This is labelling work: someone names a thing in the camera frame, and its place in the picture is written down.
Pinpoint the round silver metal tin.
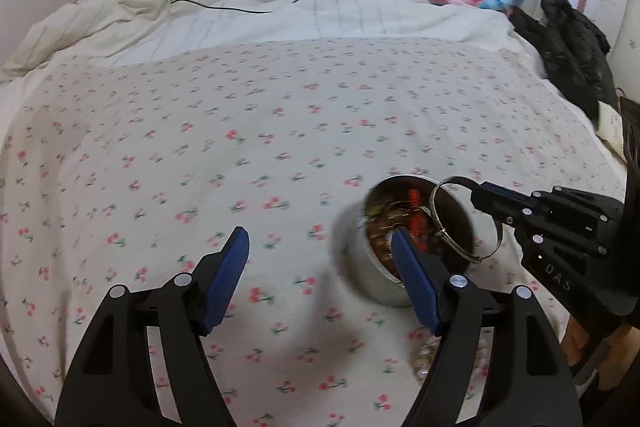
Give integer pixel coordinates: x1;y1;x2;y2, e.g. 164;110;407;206
332;174;474;308

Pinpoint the white striped duvet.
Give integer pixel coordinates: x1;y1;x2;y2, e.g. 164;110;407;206
1;0;541;82

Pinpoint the black jacket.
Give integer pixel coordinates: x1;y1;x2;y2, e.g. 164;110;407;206
510;0;618;124

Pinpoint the jewelry pile in tin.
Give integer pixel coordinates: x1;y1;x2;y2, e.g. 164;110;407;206
366;188;442;279

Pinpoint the person's right hand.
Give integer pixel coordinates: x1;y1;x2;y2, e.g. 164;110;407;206
561;317;639;391

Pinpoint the silver metal bangle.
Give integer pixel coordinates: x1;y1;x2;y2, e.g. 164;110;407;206
428;176;504;265

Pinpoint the white bead bracelet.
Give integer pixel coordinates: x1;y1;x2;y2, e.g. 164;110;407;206
409;336;490;383

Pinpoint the cherry print bed sheet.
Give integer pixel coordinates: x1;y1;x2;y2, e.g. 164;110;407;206
1;38;624;426

